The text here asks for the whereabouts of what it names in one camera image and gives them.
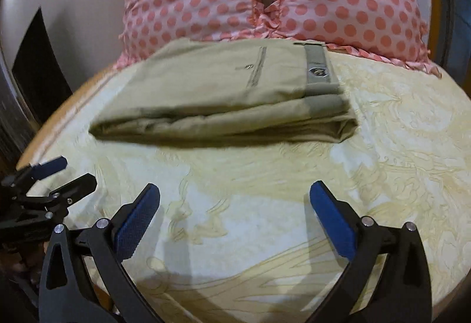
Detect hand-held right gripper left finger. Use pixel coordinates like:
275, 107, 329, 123
38, 183, 161, 323

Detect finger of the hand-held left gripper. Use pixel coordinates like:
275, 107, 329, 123
1, 156, 68, 189
22, 173, 98, 221

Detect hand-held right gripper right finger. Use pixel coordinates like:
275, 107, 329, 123
308, 181, 432, 323

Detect khaki pants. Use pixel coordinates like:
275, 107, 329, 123
89, 38, 359, 146

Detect orange mattress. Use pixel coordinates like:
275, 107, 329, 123
16, 66, 115, 169

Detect cream patterned bed sheet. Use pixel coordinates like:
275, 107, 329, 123
26, 55, 471, 323

